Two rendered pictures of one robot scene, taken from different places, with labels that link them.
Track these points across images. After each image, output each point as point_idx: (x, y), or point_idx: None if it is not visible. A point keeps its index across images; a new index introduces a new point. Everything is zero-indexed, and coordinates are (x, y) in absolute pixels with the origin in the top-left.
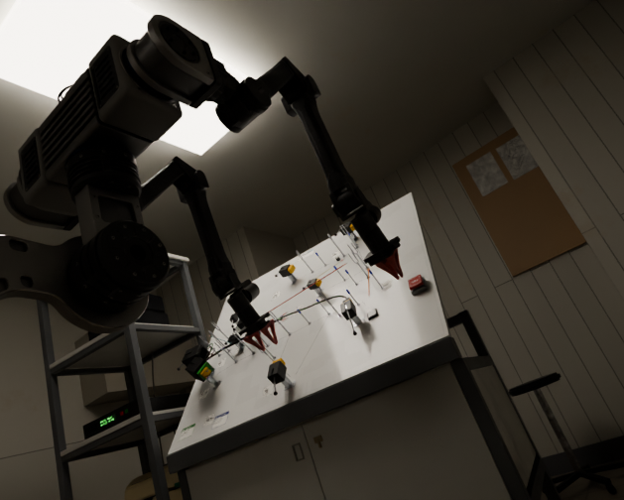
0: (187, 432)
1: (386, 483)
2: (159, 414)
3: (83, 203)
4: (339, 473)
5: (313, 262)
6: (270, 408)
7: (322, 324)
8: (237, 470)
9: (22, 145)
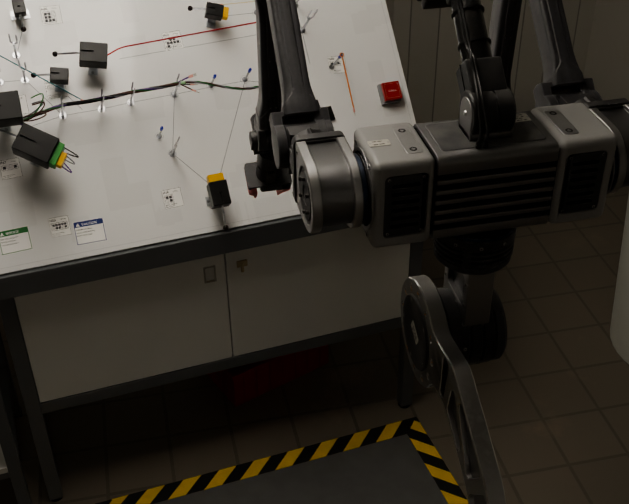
0: (14, 240)
1: (303, 302)
2: None
3: (482, 288)
4: (255, 294)
5: None
6: (191, 230)
7: (239, 99)
8: (111, 291)
9: (393, 169)
